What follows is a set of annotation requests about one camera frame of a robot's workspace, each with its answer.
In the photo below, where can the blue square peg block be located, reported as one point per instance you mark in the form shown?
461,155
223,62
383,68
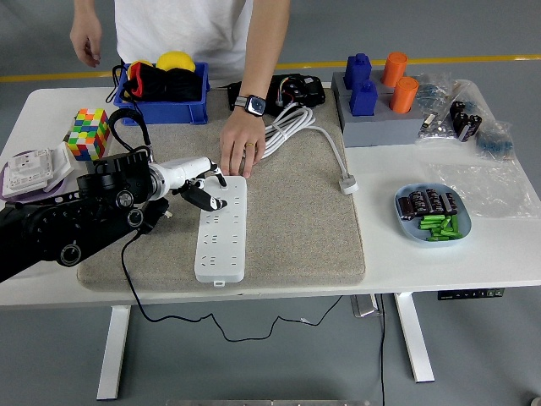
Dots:
357,69
363,99

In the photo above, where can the grey holder block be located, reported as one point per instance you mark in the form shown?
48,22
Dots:
378,86
380,129

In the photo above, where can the small yellow ball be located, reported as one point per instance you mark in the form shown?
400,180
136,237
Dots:
141,64

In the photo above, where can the purple plate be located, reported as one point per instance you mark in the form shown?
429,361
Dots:
25,198

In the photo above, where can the black capacitor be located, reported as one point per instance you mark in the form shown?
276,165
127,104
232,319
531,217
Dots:
418,201
450,203
432,199
406,208

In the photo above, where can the white wall socket panel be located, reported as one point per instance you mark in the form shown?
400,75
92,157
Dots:
61,162
27,171

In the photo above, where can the grey-brown mat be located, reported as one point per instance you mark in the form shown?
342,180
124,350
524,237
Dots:
296,237

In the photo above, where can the empty clear plastic bag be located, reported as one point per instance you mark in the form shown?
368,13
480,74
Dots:
486,190

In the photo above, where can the bag of black capacitors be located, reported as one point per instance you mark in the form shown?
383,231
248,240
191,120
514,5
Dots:
465,118

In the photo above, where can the light blue dish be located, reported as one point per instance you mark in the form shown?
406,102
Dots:
408,230

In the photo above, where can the black table control panel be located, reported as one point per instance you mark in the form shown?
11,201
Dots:
469,294

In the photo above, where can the bag of blue components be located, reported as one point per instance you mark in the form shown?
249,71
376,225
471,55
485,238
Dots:
494,141
433,91

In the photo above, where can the person's right hand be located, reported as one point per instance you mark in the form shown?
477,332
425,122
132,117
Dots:
86,40

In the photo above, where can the black wrist watch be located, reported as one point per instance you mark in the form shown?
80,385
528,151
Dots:
255,105

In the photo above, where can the colourful puzzle cube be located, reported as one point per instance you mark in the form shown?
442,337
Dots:
89,135

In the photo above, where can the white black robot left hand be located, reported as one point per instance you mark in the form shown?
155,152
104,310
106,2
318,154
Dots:
186,171

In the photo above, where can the person's left hand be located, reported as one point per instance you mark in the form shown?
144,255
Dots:
243,139

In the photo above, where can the orange cylinder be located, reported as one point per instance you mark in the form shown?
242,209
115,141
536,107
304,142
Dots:
403,95
394,67

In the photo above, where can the large yellow ball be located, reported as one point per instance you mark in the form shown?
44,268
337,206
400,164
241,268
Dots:
175,61

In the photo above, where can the green cylinder piece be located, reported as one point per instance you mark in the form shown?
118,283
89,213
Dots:
441,238
455,224
446,224
438,232
430,226
431,220

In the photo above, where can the blue plastic bin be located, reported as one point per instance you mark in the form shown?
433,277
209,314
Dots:
169,113

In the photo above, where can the person's torso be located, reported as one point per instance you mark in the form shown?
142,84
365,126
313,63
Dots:
181,25

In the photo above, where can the person's left forearm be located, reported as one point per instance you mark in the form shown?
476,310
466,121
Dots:
266,46

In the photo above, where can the bag of small metal parts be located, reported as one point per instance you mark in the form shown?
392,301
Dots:
435,127

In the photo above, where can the white table leg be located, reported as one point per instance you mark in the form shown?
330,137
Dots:
414,338
114,351

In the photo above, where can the metal box under table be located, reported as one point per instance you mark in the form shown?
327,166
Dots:
364,305

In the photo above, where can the person's right forearm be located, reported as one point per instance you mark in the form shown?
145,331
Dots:
86,8

